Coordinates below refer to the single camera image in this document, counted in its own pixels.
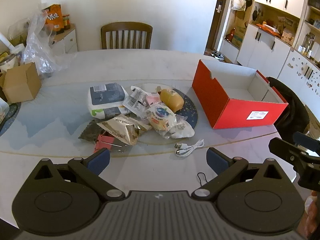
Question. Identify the glass sauce jar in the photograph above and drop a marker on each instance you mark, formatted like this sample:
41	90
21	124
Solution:
66	22

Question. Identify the red figurine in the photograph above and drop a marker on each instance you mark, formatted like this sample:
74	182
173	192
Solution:
230	35

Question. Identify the dark blue placemat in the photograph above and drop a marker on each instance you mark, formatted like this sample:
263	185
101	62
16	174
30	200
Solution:
190	107
12	115

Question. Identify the wooden chair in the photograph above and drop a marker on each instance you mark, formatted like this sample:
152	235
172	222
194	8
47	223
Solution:
126	26

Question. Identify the orange snack box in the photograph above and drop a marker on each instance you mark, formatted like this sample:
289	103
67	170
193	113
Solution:
53	15

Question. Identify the brown cardboard box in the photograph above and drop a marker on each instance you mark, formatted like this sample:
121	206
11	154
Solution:
22	85

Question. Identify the pink soap dish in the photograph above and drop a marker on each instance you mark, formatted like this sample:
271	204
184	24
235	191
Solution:
152	100

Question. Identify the person's right hand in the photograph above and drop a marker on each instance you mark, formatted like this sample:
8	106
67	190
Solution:
312	210

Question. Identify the clear plastic bag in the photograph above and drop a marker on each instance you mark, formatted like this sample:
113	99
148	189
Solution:
37	52

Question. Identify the white side cabinet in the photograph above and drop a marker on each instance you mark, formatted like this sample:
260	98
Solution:
67	41

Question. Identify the blueberry print bread package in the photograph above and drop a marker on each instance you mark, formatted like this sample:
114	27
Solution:
160	117

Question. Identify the orange tray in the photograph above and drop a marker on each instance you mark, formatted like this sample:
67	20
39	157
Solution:
267	28

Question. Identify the white grey tissue pack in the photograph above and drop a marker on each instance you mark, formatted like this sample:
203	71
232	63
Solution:
107	95

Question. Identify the white tube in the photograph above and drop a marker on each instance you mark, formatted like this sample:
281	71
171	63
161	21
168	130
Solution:
6	41

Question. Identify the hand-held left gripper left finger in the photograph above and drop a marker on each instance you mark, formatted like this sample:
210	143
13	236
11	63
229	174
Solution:
100	161

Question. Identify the white marble desktop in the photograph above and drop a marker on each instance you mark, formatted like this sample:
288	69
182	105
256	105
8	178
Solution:
150	67

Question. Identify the dark chair with jacket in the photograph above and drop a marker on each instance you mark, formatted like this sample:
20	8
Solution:
290	105

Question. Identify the printed cardboard box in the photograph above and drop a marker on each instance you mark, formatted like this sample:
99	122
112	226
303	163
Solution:
239	37

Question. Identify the yellow plush toy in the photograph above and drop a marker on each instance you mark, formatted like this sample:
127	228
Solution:
172	101

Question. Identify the white pot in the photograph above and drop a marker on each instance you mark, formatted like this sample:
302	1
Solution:
7	62

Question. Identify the silver door lock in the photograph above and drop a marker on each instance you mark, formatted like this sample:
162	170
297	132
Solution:
219	7

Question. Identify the silver snack packet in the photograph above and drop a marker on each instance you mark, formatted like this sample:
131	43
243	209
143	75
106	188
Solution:
136	102

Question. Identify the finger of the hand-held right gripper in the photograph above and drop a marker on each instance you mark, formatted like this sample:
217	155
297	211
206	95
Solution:
306	141
282	148

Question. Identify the brown door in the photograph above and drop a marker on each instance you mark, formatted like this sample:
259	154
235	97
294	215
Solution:
213	30

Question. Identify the dark seaweed packet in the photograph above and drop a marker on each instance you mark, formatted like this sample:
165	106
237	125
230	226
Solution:
88	132

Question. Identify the gold snack packet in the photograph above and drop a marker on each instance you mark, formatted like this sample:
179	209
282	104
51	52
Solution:
125	130

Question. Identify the black cap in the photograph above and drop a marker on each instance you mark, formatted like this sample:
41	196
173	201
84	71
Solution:
248	1

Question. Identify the red cardboard box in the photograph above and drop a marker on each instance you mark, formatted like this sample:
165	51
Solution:
212	97

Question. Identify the tall glass jar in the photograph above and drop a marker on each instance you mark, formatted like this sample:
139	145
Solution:
308	43

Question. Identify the white wooden wall cabinet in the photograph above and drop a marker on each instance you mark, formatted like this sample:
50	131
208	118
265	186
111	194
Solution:
257	47

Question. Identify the white packet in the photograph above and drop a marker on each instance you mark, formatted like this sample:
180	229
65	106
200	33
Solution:
3	110

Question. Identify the white tote bag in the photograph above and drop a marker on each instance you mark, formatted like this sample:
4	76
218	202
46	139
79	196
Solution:
238	3

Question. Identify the dark sneaker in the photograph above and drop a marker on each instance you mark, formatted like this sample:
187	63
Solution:
215	54
221	56

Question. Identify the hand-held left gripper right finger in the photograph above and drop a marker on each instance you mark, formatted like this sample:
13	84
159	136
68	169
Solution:
216	161

